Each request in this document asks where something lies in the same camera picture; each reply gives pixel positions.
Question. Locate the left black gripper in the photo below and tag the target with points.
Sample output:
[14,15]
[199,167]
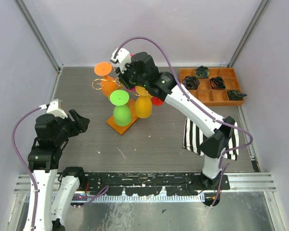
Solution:
[79,125]

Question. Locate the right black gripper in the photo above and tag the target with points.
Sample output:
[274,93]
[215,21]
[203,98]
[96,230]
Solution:
[123,76]

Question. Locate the magenta plastic wine glass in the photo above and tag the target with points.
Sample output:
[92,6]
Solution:
[133,89]

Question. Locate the orange plastic wine glass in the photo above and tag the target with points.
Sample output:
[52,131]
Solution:
[106,84]

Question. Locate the yellow wine glass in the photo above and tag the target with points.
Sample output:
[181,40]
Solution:
[143,104]

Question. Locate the red plastic wine glass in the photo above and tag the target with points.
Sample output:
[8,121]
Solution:
[156,101]

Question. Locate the gold wire wine glass rack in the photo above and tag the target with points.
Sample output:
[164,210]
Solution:
[121,130]

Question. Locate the green plastic wine glass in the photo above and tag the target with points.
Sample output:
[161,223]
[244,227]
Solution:
[121,112]

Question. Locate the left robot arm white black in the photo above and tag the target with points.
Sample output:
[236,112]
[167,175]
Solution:
[47,212]

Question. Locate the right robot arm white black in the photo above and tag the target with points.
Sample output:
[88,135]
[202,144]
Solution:
[140,70]

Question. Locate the dark rolled tie left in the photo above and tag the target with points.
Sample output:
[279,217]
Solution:
[191,82]

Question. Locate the dark rolled tie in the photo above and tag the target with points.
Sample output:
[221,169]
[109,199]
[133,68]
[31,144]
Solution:
[217,83]
[202,72]
[191,82]
[235,95]

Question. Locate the dark rolled tie top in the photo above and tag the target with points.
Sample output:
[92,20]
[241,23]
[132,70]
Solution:
[202,72]

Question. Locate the wooden compartment tray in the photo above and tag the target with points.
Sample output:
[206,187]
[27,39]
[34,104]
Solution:
[206,94]

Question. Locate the dark rolled tie middle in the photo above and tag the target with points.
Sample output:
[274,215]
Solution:
[217,83]

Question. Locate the black white striped cloth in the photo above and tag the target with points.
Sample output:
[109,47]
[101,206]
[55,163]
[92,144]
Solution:
[193,137]

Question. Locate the dark rolled tie right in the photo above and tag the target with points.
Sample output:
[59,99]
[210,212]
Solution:
[235,95]

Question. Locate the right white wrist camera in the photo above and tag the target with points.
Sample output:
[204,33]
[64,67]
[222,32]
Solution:
[121,57]

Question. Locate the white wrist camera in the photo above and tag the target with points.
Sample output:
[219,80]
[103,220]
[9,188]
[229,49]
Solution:
[121,57]
[55,108]

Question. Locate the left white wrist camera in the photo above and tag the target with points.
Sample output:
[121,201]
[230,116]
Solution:
[55,108]

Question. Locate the grey slotted cable duct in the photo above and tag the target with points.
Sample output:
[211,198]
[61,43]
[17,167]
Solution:
[161,198]

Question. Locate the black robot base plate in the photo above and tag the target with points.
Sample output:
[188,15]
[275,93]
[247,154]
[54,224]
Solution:
[146,184]

